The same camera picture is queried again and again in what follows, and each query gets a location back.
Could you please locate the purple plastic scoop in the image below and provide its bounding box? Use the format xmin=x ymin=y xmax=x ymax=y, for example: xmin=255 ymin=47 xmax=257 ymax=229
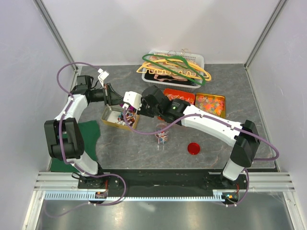
xmin=122 ymin=103 xmax=130 ymax=110

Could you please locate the green cloth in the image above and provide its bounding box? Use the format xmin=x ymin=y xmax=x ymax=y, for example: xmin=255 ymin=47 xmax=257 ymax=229
xmin=50 ymin=120 xmax=101 ymax=173

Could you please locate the orange tray of lollipops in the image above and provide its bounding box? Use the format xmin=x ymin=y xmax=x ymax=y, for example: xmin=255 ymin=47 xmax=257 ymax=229
xmin=163 ymin=89 xmax=195 ymax=105

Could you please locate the gold tin of candies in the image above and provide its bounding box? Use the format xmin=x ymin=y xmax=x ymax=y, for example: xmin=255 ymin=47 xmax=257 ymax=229
xmin=101 ymin=106 xmax=140 ymax=130

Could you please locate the black garment in basket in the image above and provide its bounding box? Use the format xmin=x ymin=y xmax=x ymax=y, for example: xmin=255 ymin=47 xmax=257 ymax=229
xmin=144 ymin=73 xmax=197 ymax=86

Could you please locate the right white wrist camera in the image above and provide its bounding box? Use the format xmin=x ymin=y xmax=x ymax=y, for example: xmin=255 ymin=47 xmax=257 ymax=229
xmin=123 ymin=91 xmax=142 ymax=111

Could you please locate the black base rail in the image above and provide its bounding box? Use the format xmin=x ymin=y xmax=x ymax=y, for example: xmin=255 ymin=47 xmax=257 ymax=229
xmin=71 ymin=169 xmax=248 ymax=191

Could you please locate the red jar lid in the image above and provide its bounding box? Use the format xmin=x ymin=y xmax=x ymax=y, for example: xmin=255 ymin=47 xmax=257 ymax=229
xmin=187 ymin=142 xmax=201 ymax=155

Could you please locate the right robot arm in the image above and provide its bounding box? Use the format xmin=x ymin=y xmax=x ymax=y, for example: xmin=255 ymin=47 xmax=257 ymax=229
xmin=136 ymin=86 xmax=260 ymax=189

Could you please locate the clear glass jar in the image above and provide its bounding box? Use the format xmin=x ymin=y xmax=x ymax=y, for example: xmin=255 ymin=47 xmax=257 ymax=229
xmin=155 ymin=123 xmax=169 ymax=151

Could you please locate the white plastic basket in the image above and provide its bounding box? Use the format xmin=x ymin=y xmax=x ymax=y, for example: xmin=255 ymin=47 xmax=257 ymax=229
xmin=136 ymin=50 xmax=212 ymax=92

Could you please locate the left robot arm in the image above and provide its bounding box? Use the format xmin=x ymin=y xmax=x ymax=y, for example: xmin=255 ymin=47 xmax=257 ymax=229
xmin=44 ymin=75 xmax=126 ymax=188

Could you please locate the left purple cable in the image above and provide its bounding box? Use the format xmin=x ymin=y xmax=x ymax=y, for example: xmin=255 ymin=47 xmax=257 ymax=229
xmin=43 ymin=62 xmax=127 ymax=218

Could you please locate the floral pink cloth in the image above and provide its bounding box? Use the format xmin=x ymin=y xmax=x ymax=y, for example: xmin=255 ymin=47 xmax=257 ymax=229
xmin=148 ymin=55 xmax=200 ymax=82

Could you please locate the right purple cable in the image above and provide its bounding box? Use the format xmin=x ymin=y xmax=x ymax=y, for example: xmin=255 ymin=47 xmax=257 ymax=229
xmin=122 ymin=107 xmax=280 ymax=208

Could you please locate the purple cable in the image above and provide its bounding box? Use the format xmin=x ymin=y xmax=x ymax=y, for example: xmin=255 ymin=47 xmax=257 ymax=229
xmin=122 ymin=107 xmax=280 ymax=208
xmin=43 ymin=62 xmax=127 ymax=218

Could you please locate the grey cable duct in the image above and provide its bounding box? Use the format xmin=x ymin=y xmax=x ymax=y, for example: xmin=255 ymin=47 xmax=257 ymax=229
xmin=45 ymin=190 xmax=234 ymax=202

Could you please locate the orange clothes hanger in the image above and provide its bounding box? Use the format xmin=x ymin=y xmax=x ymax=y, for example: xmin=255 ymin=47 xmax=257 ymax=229
xmin=136 ymin=59 xmax=212 ymax=81

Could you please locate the green clothes hanger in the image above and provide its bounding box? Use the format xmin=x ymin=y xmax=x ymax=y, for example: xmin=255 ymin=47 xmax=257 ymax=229
xmin=142 ymin=54 xmax=207 ymax=86

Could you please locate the gold tin of gummies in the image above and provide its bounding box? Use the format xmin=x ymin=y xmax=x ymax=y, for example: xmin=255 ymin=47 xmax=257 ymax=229
xmin=195 ymin=93 xmax=226 ymax=118

